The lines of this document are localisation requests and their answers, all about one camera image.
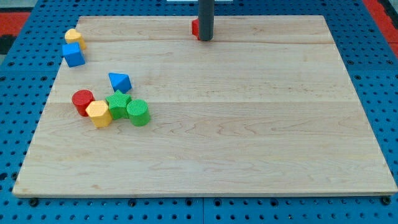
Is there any light wooden board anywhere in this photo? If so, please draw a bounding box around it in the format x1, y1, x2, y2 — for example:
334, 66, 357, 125
13, 16, 397, 198

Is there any blue triangular prism block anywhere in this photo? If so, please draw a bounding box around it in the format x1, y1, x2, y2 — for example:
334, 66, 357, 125
108, 73, 132, 93

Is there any red block behind rod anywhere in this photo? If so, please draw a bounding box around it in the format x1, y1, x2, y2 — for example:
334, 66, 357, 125
191, 18, 200, 40

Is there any red cylinder block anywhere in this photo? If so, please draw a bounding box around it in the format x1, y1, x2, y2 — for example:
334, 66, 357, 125
72, 90, 95, 116

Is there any yellow hexagon block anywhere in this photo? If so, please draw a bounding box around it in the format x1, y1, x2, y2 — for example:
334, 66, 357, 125
85, 100, 113, 128

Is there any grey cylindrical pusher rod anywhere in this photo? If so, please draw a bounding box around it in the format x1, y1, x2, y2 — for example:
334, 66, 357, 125
198, 0, 215, 41

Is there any green cylinder block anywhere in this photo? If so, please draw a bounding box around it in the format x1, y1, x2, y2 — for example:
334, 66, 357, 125
126, 99, 150, 126

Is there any blue cube block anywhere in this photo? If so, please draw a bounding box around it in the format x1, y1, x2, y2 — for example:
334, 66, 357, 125
62, 42, 85, 67

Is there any green star block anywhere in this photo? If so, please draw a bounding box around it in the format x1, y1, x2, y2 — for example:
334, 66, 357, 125
106, 90, 132, 119

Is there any yellow heart block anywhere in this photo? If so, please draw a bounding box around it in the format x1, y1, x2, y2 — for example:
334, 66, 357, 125
64, 29, 86, 50

